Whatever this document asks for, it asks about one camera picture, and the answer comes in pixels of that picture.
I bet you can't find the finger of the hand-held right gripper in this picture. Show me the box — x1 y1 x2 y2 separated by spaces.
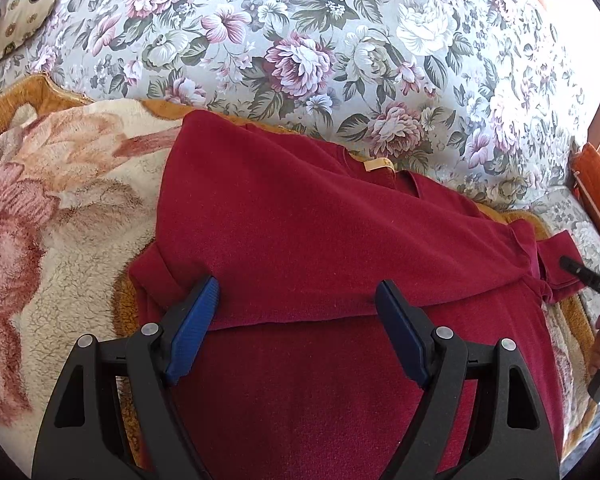
559 255 600 311

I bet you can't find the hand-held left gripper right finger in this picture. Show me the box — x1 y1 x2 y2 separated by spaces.
374 279 561 480

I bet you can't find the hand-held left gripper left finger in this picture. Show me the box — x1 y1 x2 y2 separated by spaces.
31 275 221 480

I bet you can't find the cream floral fleece blanket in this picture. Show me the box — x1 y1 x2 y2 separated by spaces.
0 73 600 467

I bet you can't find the orange cushion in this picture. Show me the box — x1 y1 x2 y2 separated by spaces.
571 142 600 267

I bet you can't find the grey floral bedspread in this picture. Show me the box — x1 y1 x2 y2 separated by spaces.
0 0 600 313

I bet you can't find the dark red shirt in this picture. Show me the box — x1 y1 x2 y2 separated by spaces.
128 109 589 480

